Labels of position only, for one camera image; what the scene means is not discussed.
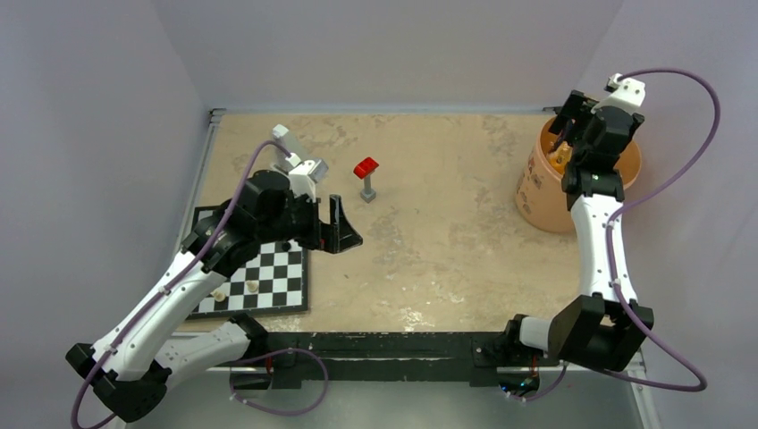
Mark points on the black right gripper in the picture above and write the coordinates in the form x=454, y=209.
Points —
x=579, y=108

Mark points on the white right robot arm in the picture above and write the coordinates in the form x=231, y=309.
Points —
x=603, y=327

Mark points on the orange plastic bin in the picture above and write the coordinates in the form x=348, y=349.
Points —
x=539, y=196

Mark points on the white metronome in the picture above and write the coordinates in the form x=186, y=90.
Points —
x=286, y=138

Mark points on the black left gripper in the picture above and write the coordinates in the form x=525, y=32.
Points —
x=336, y=235

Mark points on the orange bottle blue label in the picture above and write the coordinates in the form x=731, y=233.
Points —
x=559, y=157

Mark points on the black white chessboard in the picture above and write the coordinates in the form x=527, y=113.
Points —
x=281, y=271

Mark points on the red grey toy stand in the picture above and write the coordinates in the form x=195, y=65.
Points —
x=364, y=170

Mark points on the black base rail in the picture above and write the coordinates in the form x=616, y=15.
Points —
x=479, y=359

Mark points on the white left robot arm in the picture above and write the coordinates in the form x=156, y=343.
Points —
x=132, y=368

